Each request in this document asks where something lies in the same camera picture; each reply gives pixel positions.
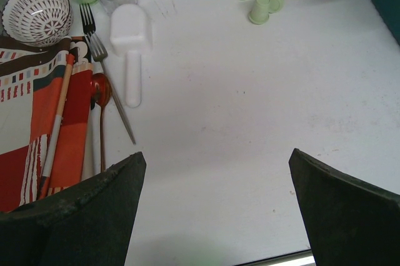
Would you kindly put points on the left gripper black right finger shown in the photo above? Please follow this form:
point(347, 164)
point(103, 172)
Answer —
point(348, 221)

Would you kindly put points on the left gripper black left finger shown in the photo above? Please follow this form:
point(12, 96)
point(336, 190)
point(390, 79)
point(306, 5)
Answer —
point(89, 223)

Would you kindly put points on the brown wooden spoon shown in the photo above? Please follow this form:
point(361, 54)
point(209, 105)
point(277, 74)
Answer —
point(101, 93)

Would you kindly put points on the striped orange kitchen towel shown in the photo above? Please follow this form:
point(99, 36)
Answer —
point(45, 104)

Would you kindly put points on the metal fork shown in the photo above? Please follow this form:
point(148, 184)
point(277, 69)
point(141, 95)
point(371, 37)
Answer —
point(99, 54)

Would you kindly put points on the white plastic scoop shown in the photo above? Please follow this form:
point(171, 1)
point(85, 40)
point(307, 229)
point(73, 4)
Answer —
point(131, 38)

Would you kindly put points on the white strainer bowl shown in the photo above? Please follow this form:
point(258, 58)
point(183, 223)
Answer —
point(37, 23)

